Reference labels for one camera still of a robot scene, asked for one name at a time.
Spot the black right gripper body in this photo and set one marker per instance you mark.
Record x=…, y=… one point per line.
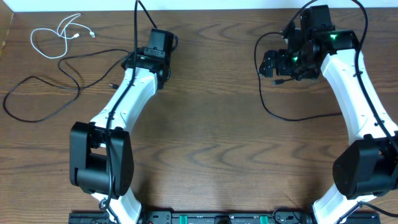
x=286, y=63

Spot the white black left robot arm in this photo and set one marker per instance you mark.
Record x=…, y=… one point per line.
x=101, y=160

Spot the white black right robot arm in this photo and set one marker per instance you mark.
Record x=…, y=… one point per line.
x=367, y=169

